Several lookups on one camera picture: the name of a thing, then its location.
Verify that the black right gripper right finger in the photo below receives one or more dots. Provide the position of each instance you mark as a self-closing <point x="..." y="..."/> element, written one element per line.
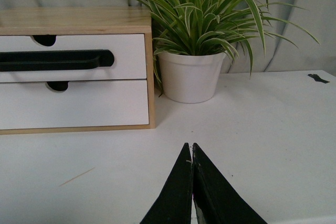
<point x="216" y="201"/>

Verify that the green spider plant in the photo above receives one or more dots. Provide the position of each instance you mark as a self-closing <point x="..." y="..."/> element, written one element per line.
<point x="206" y="27"/>

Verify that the white drawer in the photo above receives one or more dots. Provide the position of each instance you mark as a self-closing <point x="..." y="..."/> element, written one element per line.
<point x="128" y="51"/>
<point x="33" y="105"/>

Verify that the black drawer handle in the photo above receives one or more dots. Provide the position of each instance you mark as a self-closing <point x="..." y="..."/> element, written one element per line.
<point x="55" y="60"/>

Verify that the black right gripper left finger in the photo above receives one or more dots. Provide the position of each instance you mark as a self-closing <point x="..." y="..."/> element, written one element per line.
<point x="174" y="203"/>

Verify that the wooden drawer cabinet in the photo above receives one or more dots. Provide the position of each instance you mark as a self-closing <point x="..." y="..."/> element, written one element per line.
<point x="45" y="24"/>

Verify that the thin wooden stick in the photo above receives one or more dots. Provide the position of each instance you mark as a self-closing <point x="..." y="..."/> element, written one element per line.
<point x="77" y="176"/>

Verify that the black tape piece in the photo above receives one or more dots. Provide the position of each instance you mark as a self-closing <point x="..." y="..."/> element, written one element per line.
<point x="317" y="78"/>

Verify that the white plant pot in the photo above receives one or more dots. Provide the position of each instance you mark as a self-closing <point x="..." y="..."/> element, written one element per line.
<point x="190" y="79"/>

